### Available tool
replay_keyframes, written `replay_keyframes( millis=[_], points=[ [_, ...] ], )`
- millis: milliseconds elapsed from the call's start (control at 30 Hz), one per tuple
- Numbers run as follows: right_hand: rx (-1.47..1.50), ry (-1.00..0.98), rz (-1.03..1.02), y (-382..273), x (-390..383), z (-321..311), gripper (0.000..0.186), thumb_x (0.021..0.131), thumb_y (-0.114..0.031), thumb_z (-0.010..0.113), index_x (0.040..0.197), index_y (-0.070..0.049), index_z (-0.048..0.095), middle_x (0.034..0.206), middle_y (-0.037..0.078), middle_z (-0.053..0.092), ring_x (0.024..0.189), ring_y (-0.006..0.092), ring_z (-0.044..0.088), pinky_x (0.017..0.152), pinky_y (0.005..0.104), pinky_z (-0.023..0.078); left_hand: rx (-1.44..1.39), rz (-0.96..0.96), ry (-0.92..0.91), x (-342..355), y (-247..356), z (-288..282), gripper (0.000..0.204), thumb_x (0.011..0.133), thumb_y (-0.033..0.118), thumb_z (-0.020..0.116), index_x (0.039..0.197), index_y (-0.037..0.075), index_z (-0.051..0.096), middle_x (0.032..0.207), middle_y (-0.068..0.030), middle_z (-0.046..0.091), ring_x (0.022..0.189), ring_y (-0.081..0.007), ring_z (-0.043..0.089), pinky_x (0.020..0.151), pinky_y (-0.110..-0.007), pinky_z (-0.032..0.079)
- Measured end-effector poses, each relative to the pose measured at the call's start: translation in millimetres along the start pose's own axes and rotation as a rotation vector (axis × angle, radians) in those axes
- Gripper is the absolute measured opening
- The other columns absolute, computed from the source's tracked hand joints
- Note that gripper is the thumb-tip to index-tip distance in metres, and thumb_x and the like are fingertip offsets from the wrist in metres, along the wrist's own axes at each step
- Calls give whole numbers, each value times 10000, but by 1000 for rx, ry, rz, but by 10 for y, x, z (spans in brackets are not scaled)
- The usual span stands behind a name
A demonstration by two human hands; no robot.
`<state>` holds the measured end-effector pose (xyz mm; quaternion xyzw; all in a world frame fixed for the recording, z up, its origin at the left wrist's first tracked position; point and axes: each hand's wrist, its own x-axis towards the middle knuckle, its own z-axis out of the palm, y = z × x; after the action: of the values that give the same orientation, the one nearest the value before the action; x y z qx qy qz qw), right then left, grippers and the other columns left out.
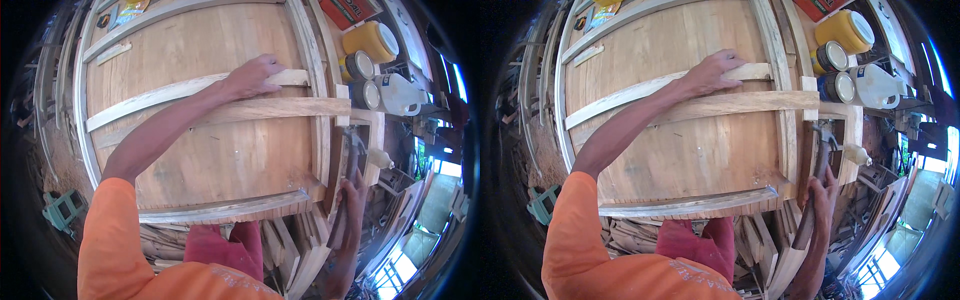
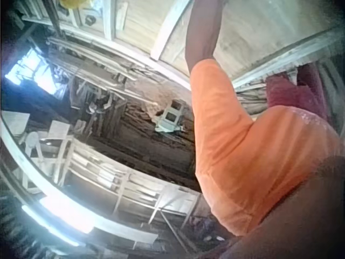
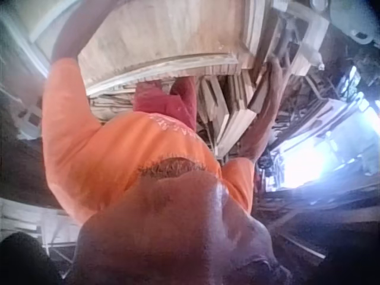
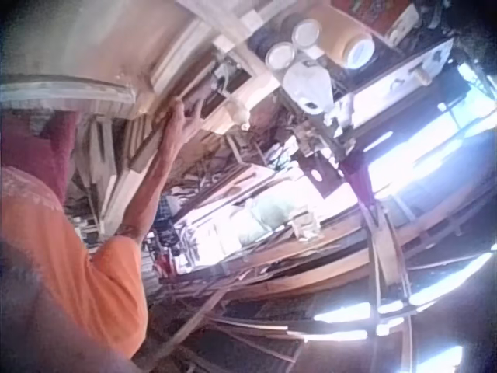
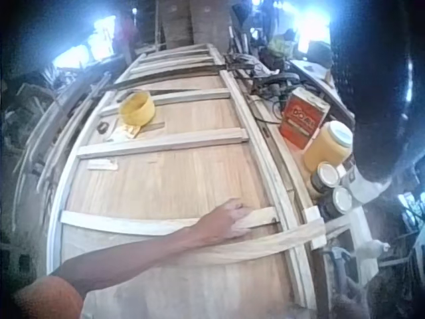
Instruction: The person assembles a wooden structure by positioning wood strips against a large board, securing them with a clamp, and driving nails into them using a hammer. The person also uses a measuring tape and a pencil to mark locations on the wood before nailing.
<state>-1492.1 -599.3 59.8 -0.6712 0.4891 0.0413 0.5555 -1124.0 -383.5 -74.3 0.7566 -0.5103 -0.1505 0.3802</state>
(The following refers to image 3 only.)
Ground large wooden board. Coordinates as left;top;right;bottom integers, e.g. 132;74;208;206
76;0;273;97

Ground white wooden frame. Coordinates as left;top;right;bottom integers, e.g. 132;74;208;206
0;0;65;90

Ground person's right hand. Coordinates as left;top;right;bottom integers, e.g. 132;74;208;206
257;55;294;100

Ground person's legs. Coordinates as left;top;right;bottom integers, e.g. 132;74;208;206
132;76;198;132

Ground pile of wooden planks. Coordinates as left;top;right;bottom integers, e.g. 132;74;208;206
88;17;317;157

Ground grey workshop machine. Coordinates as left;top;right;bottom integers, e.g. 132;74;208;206
271;0;375;74

